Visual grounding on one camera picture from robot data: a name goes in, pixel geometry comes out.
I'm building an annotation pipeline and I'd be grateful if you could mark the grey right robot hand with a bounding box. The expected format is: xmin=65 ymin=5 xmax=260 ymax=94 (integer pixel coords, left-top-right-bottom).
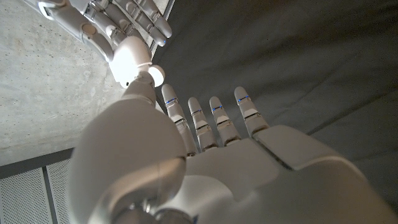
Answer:
xmin=23 ymin=0 xmax=174 ymax=63

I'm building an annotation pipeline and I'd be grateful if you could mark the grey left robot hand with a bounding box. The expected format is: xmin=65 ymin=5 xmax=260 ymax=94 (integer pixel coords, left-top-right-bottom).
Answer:
xmin=67 ymin=71 xmax=398 ymax=224

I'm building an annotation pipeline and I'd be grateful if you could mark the small white airpod earbud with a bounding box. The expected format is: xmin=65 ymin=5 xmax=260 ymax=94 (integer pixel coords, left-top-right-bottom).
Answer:
xmin=148 ymin=64 xmax=166 ymax=88

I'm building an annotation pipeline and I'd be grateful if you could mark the black fabric backdrop curtain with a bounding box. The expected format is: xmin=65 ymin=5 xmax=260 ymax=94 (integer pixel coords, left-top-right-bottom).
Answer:
xmin=151 ymin=0 xmax=398 ymax=206

